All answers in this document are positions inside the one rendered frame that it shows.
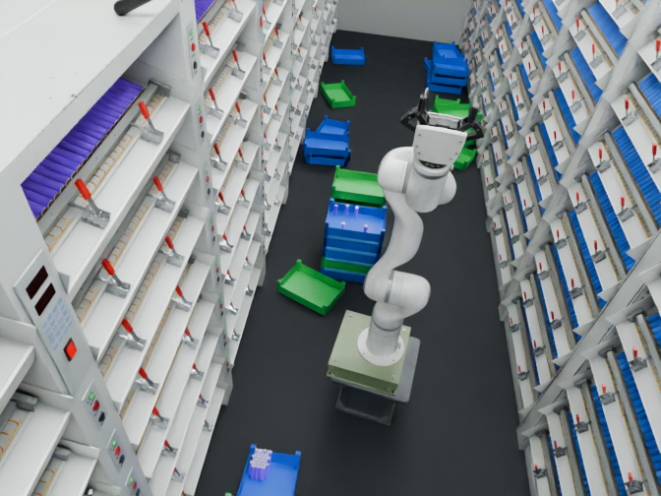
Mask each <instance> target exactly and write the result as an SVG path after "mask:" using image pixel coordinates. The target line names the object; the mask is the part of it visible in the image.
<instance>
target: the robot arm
mask: <svg viewBox="0 0 661 496"><path fill-rule="evenodd" d="M428 94H429V89H427V88H426V90H425V94H421V95H420V100H419V103H418V104H417V106H415V107H413V108H412V109H410V110H408V112H407V113H405V114H404V115H403V116H402V117H401V119H400V123H401V124H402V125H404V126H405V127H407V128H408V129H410V130H411V131H413V132H414V133H415V136H414V141H413V144H412V147H404V148H397V149H394V150H391V151H390V152H388V153H387V154H386V155H385V157H384V158H383V160H382V162H381V164H380V167H379V170H378V178H377V180H378V183H379V185H380V187H381V188H383V192H384V196H385V198H386V200H387V202H388V203H389V205H390V206H391V209H392V211H393V214H394V224H393V229H392V233H391V241H390V244H389V247H388V249H387V251H386V253H385V254H384V256H383V257H382V258H381V259H380V260H379V261H378V262H377V263H376V264H375V265H374V266H373V268H372V269H371V270H370V271H369V273H368V274H367V275H366V277H365V280H364V284H363V289H364V293H365V294H366V296H368V297H369V298H370V299H372V300H375V301H378V302H377V303H376V304H375V306H374V309H373V313H372V318H371V323H370V327H369V328H367V329H365V330H364V331H363V332H362V333H361V334H360V336H359V338H358V342H357V347H358V350H359V353H360V354H361V356H362V357H363V358H364V359H365V360H366V361H368V362H369V363H371V364H373V365H377V366H390V365H393V364H395V363H396V362H397V361H399V359H400V358H401V357H402V355H403V352H404V343H403V340H402V338H401V336H400V335H399V334H400V330H401V327H402V323H403V320H404V318H406V317H409V316H411V315H413V314H415V313H417V312H419V311H420V310H421V309H423V308H424V307H425V306H426V304H427V303H428V301H429V298H430V294H431V287H430V285H429V283H428V282H427V281H426V280H425V279H424V278H422V277H419V276H416V275H413V274H408V273H403V272H399V271H394V270H393V269H394V268H395V267H397V266H400V265H402V264H404V263H406V262H408V261H409V260H411V259H412V258H413V257H414V256H415V254H416V253H417V251H418V248H419V245H420V242H421V238H422V234H423V222H422V219H421V218H420V216H418V215H417V213H416V212H419V213H428V212H430V211H432V210H434V209H435V208H436V207H437V205H444V204H447V203H448V202H450V201H451V200H452V199H453V197H454V195H455V192H456V184H455V180H454V178H453V176H452V174H451V172H450V170H453V163H454V162H455V160H456V159H457V157H458V155H459V154H460V152H461V150H462V147H463V145H464V143H465V142H466V141H471V140H476V139H481V138H484V134H485V132H484V129H483V127H482V123H481V122H480V121H479V119H478V118H477V117H476V115H477V112H478V109H479V103H476V101H477V96H474V97H473V98H472V101H471V104H470V107H469V110H468V115H467V116H465V117H464V118H459V117H454V116H449V115H444V114H438V113H432V112H427V111H426V109H425V108H426V103H427V99H428ZM415 117H416V118H417V119H418V121H417V124H416V123H414V122H413V121H411V120H410V119H413V118H415ZM470 128H473V129H474V130H475V131H474V132H469V133H466V131H467V130H468V129H470ZM415 211H416V212H415Z"/></svg>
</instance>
